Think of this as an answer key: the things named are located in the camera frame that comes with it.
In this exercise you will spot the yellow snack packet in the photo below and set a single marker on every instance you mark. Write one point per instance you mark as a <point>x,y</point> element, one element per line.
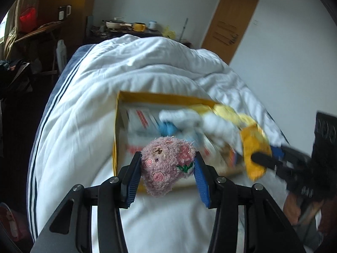
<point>254,140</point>

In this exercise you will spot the wooden wardrobe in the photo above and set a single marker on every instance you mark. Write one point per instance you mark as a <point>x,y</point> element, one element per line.
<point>75,15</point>

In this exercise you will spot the pink fluffy plush ball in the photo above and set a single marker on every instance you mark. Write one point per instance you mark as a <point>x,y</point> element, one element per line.
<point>166,160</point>

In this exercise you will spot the right hand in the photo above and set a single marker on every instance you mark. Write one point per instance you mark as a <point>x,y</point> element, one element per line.
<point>292,211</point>

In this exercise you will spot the white bag red print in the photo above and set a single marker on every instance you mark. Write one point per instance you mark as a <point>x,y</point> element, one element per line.
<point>141,121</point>

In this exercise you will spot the white pan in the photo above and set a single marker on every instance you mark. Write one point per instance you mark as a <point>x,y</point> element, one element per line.
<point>115,25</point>

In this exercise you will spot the wooden side table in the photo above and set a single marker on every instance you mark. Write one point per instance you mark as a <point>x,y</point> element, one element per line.
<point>46,28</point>

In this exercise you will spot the blue cloth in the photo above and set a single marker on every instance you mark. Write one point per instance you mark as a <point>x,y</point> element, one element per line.
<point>167,129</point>

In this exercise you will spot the wooden door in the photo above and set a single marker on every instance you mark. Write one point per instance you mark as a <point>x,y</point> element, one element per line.
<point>228,26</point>

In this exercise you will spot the brown curtain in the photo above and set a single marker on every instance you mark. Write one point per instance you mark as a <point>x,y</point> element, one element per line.
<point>11,27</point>

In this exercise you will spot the white duvet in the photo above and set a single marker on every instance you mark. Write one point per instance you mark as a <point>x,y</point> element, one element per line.
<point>73,143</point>

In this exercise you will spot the white knotted towel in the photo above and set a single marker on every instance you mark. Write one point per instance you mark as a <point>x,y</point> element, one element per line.
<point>218,130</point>

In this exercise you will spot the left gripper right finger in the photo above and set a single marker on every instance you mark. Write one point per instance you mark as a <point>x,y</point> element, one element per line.
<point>266,227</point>

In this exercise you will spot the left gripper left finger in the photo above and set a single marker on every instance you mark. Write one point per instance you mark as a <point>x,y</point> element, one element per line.
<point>69,227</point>

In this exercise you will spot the black electric kettle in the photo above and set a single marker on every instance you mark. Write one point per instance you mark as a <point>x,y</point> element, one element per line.
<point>64,12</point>

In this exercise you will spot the yellow plastic bag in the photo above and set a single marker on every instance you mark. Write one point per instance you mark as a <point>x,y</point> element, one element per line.
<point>168,33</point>

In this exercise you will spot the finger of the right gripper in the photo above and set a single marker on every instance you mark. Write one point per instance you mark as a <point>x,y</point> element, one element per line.
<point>266,161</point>
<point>289,154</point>

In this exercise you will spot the yellow pot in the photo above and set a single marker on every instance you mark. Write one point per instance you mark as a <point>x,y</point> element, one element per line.
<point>139,27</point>

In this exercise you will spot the yellow taped cardboard box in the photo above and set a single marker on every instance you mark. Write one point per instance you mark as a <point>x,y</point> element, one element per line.
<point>225,159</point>

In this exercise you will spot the red plastic bag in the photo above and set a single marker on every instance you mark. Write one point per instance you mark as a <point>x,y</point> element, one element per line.
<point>28,20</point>

